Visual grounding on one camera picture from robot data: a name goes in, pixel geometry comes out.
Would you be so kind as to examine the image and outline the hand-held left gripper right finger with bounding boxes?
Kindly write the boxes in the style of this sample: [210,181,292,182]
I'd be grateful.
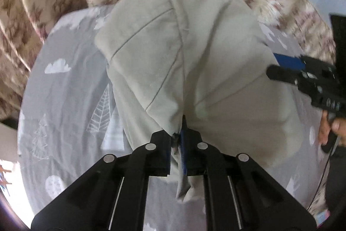
[181,115,317,231]

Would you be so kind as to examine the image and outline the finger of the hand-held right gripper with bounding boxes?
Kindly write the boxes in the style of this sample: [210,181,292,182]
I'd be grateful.
[272,52,307,71]
[266,65,301,86]

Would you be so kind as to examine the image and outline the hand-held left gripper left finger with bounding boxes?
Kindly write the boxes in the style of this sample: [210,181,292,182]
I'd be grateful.
[31,131,173,231]

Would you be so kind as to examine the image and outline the light grey-green jacket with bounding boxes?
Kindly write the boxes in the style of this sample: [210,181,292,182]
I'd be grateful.
[94,0,311,203]

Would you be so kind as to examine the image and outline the person's right hand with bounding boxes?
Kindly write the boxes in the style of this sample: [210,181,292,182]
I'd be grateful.
[317,110,346,147]

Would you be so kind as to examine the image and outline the black panel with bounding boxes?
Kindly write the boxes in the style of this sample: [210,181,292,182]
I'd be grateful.
[329,14,346,69]

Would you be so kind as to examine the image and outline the person's dark clothing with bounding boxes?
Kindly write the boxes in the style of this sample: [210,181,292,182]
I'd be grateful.
[324,146,346,221]

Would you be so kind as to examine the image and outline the grey printed bed sheet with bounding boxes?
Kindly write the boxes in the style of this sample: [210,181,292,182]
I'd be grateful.
[18,5,329,231]

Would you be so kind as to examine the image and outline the beige board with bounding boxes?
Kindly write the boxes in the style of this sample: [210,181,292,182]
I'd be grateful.
[0,123,20,165]

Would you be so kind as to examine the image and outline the black cable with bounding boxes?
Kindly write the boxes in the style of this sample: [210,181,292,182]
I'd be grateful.
[306,136,341,211]

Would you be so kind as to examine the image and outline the orange wooden frame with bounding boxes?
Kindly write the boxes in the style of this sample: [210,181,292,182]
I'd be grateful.
[0,163,13,195]

